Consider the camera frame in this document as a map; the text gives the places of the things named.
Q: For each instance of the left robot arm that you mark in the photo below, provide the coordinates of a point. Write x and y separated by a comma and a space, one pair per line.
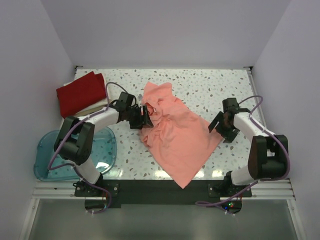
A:
87, 125

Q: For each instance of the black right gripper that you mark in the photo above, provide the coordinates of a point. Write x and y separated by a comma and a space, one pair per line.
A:
219, 118

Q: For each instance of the folded cream t-shirt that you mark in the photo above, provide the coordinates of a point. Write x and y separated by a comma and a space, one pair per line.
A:
93, 106

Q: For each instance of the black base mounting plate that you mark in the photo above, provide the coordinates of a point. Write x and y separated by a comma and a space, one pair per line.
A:
151, 192

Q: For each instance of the blue transparent plastic bin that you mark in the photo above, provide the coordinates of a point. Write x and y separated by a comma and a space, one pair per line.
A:
100, 147

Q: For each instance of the folded red t-shirt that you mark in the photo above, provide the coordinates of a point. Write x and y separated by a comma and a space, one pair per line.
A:
81, 96

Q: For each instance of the salmon pink t-shirt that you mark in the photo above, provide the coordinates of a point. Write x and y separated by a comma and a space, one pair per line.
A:
179, 141

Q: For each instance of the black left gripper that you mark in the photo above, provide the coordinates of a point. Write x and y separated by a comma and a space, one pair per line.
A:
146, 121

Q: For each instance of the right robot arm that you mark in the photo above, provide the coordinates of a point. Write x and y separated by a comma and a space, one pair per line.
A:
268, 158

